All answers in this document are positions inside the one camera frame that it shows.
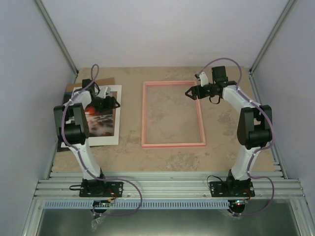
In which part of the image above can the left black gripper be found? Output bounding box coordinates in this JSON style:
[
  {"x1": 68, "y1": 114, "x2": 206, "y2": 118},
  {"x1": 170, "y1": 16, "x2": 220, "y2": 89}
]
[{"x1": 88, "y1": 96, "x2": 118, "y2": 113}]

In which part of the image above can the landscape photo print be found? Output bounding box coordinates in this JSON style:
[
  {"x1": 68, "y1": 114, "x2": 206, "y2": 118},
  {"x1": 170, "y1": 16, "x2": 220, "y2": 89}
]
[{"x1": 61, "y1": 85, "x2": 123, "y2": 148}]

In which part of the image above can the clear acrylic sheet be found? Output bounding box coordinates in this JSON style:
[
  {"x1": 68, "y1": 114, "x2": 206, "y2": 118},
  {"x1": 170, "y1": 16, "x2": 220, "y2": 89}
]
[{"x1": 146, "y1": 85, "x2": 201, "y2": 144}]

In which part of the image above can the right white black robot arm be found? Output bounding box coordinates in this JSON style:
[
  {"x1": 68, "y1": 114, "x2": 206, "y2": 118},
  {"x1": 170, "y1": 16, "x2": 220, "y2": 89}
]
[{"x1": 185, "y1": 66, "x2": 273, "y2": 198}]

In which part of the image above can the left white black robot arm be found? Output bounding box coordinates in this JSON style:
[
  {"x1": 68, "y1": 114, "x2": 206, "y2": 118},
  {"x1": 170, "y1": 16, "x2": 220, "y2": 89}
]
[{"x1": 53, "y1": 79, "x2": 120, "y2": 196}]

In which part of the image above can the brown cardboard backing board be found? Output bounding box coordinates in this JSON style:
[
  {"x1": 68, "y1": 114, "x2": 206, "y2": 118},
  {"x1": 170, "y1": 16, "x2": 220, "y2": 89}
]
[{"x1": 57, "y1": 77, "x2": 115, "y2": 152}]

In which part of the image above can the left controller circuit board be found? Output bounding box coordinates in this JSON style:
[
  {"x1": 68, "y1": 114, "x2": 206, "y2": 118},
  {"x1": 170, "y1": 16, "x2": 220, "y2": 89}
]
[{"x1": 92, "y1": 199, "x2": 115, "y2": 207}]

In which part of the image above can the controller circuit board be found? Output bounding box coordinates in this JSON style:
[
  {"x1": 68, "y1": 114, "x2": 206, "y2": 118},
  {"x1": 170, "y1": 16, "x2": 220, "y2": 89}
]
[
  {"x1": 230, "y1": 198, "x2": 249, "y2": 206},
  {"x1": 92, "y1": 199, "x2": 115, "y2": 207}
]

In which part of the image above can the right controller circuit board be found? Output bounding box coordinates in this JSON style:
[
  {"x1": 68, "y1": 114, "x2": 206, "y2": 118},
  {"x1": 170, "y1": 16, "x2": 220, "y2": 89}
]
[{"x1": 230, "y1": 198, "x2": 249, "y2": 206}]

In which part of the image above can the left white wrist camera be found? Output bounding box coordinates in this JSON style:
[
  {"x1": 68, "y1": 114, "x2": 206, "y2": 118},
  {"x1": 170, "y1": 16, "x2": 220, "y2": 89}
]
[{"x1": 98, "y1": 86, "x2": 111, "y2": 98}]

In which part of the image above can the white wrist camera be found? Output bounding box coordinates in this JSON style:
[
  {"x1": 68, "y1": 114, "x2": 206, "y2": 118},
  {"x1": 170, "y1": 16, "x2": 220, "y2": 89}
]
[
  {"x1": 98, "y1": 86, "x2": 111, "y2": 98},
  {"x1": 195, "y1": 71, "x2": 209, "y2": 87}
]

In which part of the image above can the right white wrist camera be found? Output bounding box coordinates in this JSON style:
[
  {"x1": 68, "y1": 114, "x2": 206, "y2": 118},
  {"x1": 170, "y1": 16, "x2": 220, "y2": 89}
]
[{"x1": 195, "y1": 71, "x2": 209, "y2": 87}]

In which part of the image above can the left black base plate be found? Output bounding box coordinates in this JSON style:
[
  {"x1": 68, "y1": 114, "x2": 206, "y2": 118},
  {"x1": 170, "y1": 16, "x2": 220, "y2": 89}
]
[{"x1": 79, "y1": 180, "x2": 124, "y2": 198}]

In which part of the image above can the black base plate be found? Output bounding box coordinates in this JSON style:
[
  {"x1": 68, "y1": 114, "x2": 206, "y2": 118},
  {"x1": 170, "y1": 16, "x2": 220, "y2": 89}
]
[
  {"x1": 79, "y1": 180, "x2": 124, "y2": 198},
  {"x1": 208, "y1": 181, "x2": 255, "y2": 198}
]

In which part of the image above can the aluminium mounting rail bed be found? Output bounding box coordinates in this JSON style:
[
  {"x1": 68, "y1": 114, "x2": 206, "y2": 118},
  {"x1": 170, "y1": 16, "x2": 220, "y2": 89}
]
[{"x1": 34, "y1": 163, "x2": 305, "y2": 200}]

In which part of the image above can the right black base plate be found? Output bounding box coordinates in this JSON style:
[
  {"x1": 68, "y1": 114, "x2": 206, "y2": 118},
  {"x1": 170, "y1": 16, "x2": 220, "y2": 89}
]
[{"x1": 208, "y1": 181, "x2": 255, "y2": 198}]

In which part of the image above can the slotted blue cable duct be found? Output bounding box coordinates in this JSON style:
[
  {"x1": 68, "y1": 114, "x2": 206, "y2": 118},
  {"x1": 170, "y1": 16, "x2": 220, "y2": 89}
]
[{"x1": 44, "y1": 200, "x2": 229, "y2": 210}]

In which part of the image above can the left aluminium corner post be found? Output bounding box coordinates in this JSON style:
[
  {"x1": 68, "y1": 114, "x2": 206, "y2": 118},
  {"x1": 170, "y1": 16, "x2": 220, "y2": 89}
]
[{"x1": 33, "y1": 0, "x2": 78, "y2": 77}]

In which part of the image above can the aluminium corner post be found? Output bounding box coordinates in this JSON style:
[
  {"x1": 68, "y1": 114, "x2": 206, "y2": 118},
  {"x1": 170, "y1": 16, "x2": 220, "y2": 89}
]
[
  {"x1": 248, "y1": 0, "x2": 297, "y2": 74},
  {"x1": 33, "y1": 0, "x2": 78, "y2": 77}
]

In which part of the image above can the right aluminium corner post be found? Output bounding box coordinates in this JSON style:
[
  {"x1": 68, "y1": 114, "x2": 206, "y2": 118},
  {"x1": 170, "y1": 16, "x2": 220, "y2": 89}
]
[{"x1": 248, "y1": 0, "x2": 297, "y2": 74}]

